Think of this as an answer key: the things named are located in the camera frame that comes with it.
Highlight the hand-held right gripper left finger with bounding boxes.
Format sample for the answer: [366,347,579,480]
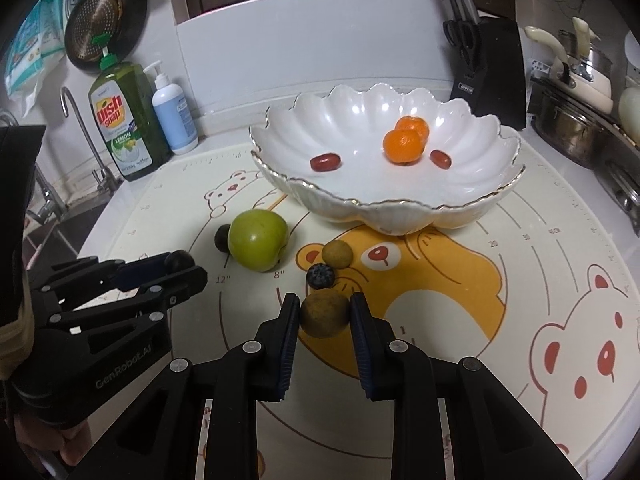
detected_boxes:
[70,292,302,480]

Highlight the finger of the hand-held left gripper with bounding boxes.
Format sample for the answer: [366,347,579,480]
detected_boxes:
[30,252,177,302]
[47,265,208,334]

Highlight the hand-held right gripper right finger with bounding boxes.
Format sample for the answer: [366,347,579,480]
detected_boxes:
[349,292,583,480]

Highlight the large brown longan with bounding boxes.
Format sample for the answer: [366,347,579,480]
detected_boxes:
[300,290,351,338]

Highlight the green round fruit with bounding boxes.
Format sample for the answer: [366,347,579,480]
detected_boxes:
[227,209,290,272]

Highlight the blueberry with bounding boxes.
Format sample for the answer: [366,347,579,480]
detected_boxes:
[306,263,336,290]

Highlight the small brown longan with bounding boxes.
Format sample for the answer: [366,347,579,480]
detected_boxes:
[321,240,352,267]

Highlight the orange mandarin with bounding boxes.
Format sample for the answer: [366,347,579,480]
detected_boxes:
[382,128,424,166]
[395,115,431,141]

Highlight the white scalloped bowl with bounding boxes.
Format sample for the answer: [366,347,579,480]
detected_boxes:
[248,82,527,236]

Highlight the person's left hand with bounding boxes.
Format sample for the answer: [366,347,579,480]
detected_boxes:
[10,410,93,468]

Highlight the steel kitchen sink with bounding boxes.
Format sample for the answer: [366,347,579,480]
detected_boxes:
[20,195,108,271]

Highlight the large steel faucet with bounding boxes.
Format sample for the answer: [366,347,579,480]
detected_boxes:
[0,110,68,226]

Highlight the green dish soap bottle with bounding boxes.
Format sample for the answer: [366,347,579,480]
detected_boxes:
[88,34,173,182]

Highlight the white pump bottle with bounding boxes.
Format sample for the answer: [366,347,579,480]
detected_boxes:
[142,60,200,156]

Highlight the cream bear print baking mat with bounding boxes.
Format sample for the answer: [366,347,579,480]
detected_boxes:
[77,142,640,480]

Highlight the teal white plastic packet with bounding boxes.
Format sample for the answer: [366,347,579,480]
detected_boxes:
[4,0,76,111]

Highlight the black frying pan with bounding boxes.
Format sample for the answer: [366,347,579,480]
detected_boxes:
[65,0,151,72]

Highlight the round mesh strainer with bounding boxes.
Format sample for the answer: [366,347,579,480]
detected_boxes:
[64,0,126,66]

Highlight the steel stockpot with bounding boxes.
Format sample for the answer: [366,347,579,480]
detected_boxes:
[530,77,618,170]

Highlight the steel pan lid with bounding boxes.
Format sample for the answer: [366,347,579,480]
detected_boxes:
[597,157,640,238]

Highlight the black knife block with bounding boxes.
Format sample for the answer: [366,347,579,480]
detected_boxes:
[447,16,528,131]

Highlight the black kitchen scissors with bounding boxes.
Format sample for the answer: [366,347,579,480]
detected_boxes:
[442,19,482,73]

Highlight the white ceramic pot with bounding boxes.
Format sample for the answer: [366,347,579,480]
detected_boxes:
[617,30,640,133]

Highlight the steel lidded pot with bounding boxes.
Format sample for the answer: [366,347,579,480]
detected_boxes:
[557,30,615,86]

